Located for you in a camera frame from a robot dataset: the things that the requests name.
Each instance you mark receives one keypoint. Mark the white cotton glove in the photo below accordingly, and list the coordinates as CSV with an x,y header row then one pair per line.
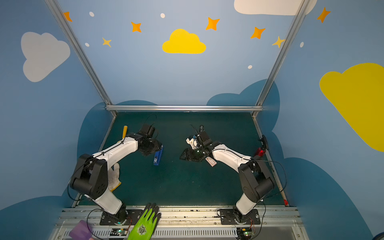
x,y
113,177

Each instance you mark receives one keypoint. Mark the purple cloth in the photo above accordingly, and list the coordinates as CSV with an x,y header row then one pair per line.
x,y
81,231

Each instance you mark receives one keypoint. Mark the aluminium frame back bar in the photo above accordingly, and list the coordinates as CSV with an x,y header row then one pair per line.
x,y
155,108

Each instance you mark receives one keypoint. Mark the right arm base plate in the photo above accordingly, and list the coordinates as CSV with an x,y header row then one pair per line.
x,y
234,217

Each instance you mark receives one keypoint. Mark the red black clamp tool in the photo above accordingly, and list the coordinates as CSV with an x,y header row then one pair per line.
x,y
263,148

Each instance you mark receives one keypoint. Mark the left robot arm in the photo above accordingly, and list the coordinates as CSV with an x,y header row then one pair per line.
x,y
91,174

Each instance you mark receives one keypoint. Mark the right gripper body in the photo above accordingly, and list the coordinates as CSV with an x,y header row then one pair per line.
x,y
193,154

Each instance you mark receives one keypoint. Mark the green black work glove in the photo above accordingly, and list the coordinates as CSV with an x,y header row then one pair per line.
x,y
147,223

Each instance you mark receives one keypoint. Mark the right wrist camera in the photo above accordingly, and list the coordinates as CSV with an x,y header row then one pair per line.
x,y
193,142

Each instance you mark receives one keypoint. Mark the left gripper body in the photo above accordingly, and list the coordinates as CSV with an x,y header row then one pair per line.
x,y
154,146

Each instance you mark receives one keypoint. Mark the yellow toy shovel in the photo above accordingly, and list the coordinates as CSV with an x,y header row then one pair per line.
x,y
125,130

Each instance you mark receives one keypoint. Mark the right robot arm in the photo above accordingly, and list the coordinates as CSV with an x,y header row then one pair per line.
x,y
256,179

